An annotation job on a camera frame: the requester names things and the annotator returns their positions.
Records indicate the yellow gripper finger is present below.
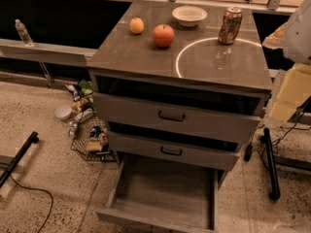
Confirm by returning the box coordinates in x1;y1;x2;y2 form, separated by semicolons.
269;63;311;122
262;23;287;50

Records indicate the orange soda can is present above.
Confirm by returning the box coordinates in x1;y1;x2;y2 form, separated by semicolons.
218;7;243;45

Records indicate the top drawer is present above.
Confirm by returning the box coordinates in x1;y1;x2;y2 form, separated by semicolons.
93;92;259;144

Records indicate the grey drawer cabinet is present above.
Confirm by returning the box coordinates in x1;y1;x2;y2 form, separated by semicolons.
86;0;274;233

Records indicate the middle drawer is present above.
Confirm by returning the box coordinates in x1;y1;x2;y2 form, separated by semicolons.
108;132;239;171

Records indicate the open bottom drawer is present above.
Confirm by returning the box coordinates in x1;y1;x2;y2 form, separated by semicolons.
96;154;218;233

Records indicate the white bowl on cabinet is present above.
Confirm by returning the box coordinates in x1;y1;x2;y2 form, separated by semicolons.
172;6;207;27

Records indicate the black bar right floor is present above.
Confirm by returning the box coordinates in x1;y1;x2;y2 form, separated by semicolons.
263;128;280;201

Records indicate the black bar floor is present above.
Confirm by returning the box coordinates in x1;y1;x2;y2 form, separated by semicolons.
263;128;280;201
0;131;39;188

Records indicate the red apple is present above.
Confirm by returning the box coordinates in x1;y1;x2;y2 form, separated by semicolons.
153;24;175;48

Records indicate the small orange fruit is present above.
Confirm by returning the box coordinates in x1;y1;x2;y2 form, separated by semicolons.
129;17;144;35

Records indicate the green snack bag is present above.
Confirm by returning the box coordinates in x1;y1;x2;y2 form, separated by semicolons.
78;80;93;96

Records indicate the white bowl on floor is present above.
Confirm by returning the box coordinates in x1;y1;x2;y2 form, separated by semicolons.
54;106;72;120

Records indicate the clear plastic water bottle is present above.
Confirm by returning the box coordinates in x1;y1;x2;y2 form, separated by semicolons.
15;19;33;47

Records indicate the grey side shelf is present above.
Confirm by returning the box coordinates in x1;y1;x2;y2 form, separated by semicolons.
0;39;97;67

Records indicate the black bar left floor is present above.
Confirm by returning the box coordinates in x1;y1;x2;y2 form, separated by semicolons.
0;131;39;188

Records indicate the black cable right floor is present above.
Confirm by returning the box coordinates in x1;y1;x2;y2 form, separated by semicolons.
252;97;311;173

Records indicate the black cable floor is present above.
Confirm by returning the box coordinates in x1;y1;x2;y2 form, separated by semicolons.
0;165;54;233
252;97;311;173

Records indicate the black wire basket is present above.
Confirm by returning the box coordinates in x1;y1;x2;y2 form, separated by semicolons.
69;116;116;162

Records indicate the black cable left floor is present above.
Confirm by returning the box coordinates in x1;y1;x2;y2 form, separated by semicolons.
0;165;54;233

